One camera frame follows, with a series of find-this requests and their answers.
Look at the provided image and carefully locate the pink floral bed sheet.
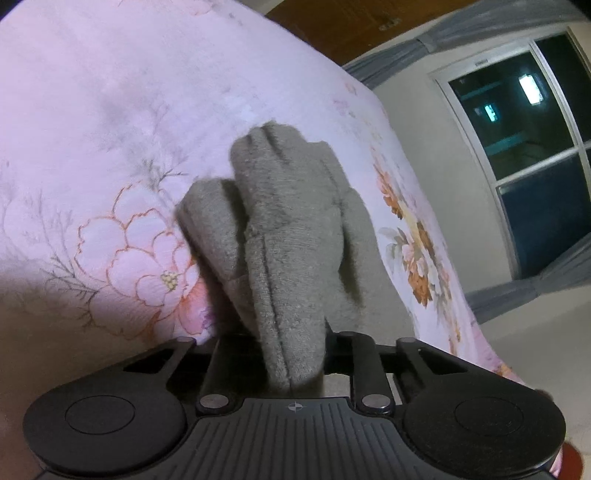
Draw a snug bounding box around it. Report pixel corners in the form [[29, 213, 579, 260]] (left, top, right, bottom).
[[0, 0, 527, 388]]

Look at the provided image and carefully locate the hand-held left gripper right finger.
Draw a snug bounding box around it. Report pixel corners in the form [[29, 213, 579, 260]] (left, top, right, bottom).
[[324, 330, 463, 414]]

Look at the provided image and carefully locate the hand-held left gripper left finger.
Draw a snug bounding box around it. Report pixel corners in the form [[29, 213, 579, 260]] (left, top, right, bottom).
[[122, 336, 267, 414]]

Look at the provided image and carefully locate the grey curtain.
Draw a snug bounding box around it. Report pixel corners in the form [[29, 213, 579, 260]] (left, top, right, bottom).
[[342, 0, 591, 90], [465, 244, 591, 325]]

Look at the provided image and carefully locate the grey towel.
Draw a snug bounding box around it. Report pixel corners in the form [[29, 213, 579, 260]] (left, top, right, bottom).
[[177, 121, 416, 397]]

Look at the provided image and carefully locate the brown wooden door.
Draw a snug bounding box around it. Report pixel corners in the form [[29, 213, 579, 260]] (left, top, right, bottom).
[[265, 0, 409, 66]]

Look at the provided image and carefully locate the sliding glass window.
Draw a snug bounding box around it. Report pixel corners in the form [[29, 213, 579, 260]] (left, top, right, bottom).
[[428, 27, 591, 282]]

